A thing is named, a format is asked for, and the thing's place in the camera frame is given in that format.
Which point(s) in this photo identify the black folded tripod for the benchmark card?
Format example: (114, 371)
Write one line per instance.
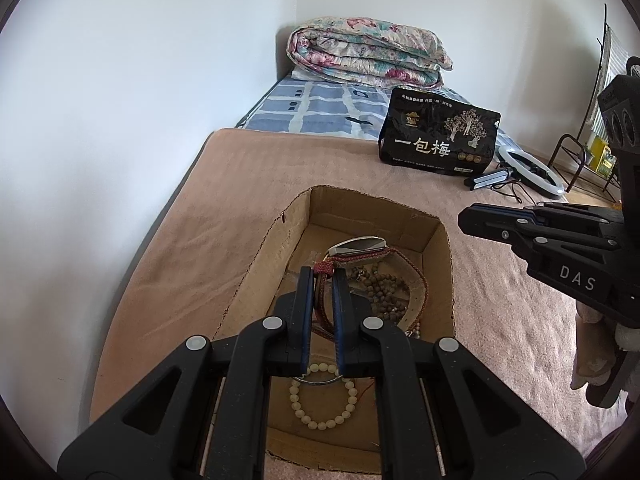
(487, 180)

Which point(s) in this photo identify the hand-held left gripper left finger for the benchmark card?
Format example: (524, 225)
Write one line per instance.
(306, 325)

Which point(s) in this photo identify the blue plaid bedsheet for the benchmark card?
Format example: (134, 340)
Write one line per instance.
(310, 110)

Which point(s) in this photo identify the person's right hand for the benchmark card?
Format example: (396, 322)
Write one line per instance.
(592, 360)

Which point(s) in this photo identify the cardboard box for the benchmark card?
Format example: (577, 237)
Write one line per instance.
(360, 215)

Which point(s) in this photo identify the black snack bag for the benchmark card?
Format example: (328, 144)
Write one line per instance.
(425, 145)

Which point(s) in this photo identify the floral folded quilt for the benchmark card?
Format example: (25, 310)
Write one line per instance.
(360, 50)

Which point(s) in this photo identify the thin silver bangle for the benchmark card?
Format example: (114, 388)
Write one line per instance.
(320, 382)

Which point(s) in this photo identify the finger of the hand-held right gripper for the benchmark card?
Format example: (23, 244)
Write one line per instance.
(575, 212)
(500, 232)

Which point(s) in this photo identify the yellow green box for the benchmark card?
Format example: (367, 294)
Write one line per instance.
(600, 152)

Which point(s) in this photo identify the pink fleece blanket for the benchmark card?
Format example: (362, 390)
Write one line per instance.
(500, 335)

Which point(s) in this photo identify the striped cloth drying rack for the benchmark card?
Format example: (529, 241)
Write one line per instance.
(612, 70)

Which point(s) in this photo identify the black metal chair frame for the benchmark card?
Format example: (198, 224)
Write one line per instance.
(557, 147)

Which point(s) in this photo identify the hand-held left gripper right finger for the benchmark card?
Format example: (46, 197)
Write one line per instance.
(341, 330)

